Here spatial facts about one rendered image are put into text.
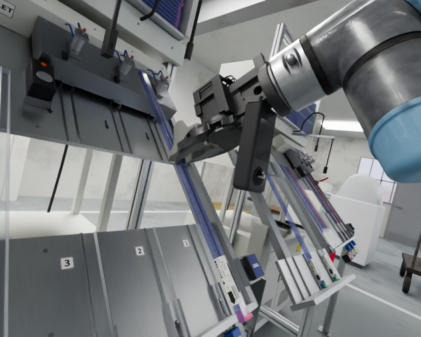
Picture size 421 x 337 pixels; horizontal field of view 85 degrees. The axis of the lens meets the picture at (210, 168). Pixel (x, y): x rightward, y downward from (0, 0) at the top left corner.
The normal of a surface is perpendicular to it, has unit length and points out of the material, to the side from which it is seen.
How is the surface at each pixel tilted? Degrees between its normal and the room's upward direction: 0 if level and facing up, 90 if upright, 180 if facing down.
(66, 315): 43
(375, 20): 78
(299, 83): 124
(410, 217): 90
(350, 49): 100
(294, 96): 136
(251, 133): 89
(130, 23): 90
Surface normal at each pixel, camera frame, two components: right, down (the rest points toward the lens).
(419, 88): -0.48, -0.31
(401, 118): -0.86, -0.06
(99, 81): 0.39, 0.80
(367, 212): -0.69, -0.15
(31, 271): 0.68, -0.58
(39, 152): 0.73, 0.18
